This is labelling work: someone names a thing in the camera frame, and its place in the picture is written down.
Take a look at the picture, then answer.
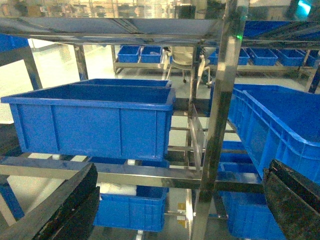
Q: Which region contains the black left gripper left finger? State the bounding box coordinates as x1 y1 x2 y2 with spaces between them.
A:
0 163 100 240

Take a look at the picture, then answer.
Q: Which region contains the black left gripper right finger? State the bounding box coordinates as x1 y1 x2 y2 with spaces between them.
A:
262 159 320 240

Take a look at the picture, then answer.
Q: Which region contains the blue bin right shelf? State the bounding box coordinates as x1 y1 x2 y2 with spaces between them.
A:
228 84 320 184

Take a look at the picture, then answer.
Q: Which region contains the blue bin shelf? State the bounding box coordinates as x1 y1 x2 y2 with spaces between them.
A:
228 84 320 184
1 84 176 162

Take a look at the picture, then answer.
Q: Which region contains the blue bin left shelf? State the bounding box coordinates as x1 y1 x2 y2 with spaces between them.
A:
1 84 176 162

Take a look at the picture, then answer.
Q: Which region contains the near steel shelf rack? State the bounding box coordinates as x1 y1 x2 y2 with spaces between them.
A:
0 0 320 240

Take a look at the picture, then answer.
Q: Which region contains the blue bin lower left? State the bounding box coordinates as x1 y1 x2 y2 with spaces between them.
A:
93 185 169 232

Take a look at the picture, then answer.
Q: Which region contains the blue bin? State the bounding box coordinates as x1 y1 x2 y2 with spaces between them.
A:
93 185 169 232
74 78 172 88

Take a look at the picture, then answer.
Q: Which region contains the blue bin behind left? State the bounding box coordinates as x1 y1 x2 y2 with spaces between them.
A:
74 78 172 88

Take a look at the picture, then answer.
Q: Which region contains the white office chair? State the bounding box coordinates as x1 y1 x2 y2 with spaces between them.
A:
163 46 217 88

